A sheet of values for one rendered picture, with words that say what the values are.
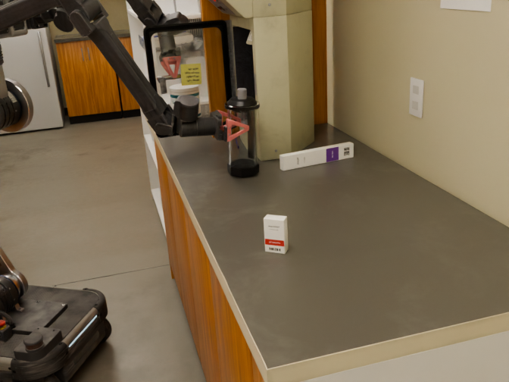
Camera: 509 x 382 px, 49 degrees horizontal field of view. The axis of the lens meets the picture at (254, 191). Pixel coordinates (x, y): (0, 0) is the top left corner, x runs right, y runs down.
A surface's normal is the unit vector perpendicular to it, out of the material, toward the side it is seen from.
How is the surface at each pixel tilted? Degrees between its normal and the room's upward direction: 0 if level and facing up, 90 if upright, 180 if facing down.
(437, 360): 90
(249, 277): 1
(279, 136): 90
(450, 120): 90
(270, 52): 90
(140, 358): 0
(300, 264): 0
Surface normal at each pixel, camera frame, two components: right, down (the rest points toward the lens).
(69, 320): -0.06, -0.93
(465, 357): 0.27, 0.33
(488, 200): -0.96, 0.15
